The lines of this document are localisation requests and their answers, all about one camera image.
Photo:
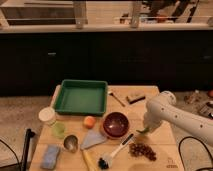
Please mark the green pepper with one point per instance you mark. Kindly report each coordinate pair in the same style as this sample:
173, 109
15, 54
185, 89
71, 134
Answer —
144, 131

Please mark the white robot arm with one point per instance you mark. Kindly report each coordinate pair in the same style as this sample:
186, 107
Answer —
162, 108

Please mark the metal cup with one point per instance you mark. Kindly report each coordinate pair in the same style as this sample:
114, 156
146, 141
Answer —
71, 143

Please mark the green plastic tray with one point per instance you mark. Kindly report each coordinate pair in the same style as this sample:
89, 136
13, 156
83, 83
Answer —
81, 97

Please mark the dark red bowl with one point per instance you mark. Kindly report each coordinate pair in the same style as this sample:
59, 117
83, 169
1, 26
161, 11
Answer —
115, 125

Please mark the orange fruit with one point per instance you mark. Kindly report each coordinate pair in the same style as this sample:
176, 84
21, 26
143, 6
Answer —
89, 122

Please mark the grey cloth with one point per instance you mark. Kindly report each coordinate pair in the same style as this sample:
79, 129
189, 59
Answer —
92, 138

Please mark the brown grape bunch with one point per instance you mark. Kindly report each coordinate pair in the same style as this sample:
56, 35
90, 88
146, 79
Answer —
140, 149

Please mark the yellow banana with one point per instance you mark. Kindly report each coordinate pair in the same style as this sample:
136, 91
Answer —
89, 162

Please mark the white dish brush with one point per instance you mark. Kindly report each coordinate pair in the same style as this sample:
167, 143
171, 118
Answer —
105, 161

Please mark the blue sponge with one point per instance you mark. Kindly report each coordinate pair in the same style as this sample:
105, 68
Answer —
49, 158

